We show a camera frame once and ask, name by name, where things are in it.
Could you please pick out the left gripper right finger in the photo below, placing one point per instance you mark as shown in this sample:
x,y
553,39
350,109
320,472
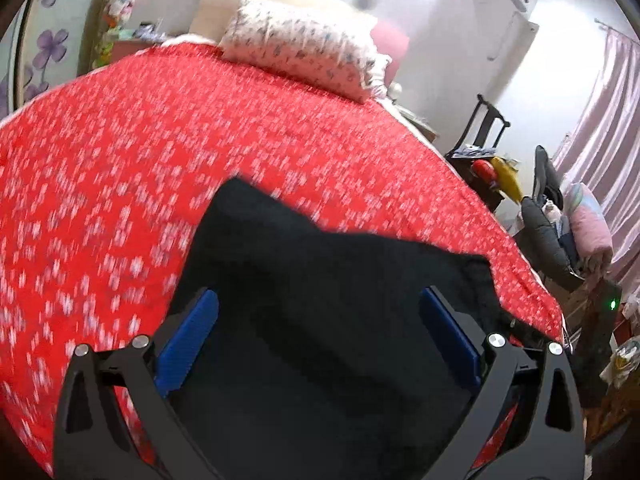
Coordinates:
x,y
524,421

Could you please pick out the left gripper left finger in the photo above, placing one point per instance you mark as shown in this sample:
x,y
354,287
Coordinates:
x,y
114,419

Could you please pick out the black pants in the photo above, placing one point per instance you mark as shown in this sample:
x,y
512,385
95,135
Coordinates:
x,y
319,366

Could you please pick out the pink rolled blanket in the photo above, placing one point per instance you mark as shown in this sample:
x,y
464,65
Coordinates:
x,y
592,236

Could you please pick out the grey padded jacket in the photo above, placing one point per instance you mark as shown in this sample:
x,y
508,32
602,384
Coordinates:
x,y
539,239

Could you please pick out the yellow bag on chair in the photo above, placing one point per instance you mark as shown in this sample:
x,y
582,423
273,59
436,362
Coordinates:
x,y
507,179

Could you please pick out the red floral bedspread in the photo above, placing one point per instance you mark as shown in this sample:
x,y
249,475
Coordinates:
x,y
104,180

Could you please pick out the red cushion on chair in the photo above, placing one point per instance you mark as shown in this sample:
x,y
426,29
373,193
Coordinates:
x,y
483,170

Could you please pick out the pink curtain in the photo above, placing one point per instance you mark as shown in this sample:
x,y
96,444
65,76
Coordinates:
x,y
602,152

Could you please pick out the dark wooden chair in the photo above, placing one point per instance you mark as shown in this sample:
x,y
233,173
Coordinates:
x,y
463,156

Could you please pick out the bedside table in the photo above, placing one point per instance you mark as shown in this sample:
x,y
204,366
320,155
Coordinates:
x,y
418,122

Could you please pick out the white round lamp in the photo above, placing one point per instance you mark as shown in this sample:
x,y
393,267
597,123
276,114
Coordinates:
x,y
394,91

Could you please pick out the sliding wardrobe with flowers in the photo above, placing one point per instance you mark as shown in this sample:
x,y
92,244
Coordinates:
x,y
47,43

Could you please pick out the pink pillow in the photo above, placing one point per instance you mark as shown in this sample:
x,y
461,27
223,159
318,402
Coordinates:
x,y
390,39

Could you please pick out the floral white pillow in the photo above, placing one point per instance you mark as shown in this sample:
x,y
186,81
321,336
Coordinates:
x,y
334,53

